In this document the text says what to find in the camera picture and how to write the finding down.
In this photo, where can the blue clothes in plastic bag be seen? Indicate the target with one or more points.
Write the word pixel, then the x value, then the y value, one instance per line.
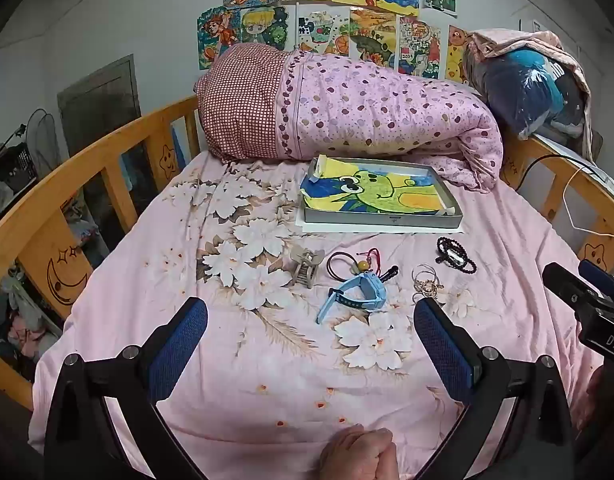
pixel 522 90

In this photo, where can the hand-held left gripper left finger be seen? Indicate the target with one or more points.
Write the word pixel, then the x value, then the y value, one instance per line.
pixel 179 350

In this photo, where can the black hair clip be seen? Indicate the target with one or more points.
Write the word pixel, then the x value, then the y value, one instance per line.
pixel 389 273

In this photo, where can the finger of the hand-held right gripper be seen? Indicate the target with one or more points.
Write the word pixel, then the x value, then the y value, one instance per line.
pixel 562 282
pixel 597 272

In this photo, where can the black plastic crate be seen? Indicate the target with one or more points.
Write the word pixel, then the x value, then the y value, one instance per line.
pixel 14 165

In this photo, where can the white hair clip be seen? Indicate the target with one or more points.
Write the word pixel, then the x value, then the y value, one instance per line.
pixel 454 257

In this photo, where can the beige hair claw clip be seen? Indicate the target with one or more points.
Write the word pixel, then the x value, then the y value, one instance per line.
pixel 304 267

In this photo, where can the pink floral bedsheet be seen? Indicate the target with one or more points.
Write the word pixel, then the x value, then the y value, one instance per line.
pixel 267 360

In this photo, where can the person's left hand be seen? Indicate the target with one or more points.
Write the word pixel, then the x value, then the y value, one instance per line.
pixel 359 452

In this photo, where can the grey door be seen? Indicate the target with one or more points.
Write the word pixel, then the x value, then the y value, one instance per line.
pixel 99 105

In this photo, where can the pink dotted rolled quilt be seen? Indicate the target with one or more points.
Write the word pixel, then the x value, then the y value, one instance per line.
pixel 347 105

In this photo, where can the white flat board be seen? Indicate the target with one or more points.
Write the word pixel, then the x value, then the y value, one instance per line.
pixel 587 162

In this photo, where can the grey metal tray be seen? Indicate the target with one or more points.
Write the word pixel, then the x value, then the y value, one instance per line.
pixel 387 220

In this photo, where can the blue wrist watch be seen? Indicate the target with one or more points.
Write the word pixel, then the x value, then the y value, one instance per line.
pixel 367 287

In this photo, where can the frog crayon drawing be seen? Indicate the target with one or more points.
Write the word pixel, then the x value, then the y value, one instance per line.
pixel 382 187

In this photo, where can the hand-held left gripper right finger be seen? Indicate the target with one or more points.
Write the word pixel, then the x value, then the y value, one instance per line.
pixel 444 350

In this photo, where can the pile of clothes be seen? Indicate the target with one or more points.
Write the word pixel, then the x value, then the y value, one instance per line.
pixel 17 320

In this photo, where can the person's right hand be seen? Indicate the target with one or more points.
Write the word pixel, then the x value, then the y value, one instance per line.
pixel 596 395

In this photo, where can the standing fan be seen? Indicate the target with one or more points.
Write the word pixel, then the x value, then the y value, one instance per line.
pixel 43 140

